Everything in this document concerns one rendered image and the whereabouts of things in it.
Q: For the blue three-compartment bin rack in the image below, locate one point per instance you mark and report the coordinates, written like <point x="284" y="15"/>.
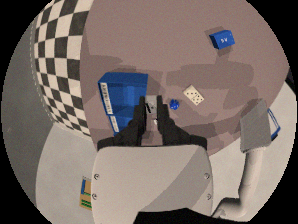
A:
<point x="123" y="96"/>

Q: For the blue die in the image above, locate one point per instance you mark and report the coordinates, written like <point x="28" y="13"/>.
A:
<point x="174" y="104"/>

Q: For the cream domino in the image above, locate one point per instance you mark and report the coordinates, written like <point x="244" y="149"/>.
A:
<point x="193" y="95"/>

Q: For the blue nine-volt battery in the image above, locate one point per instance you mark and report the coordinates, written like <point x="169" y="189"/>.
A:
<point x="222" y="39"/>

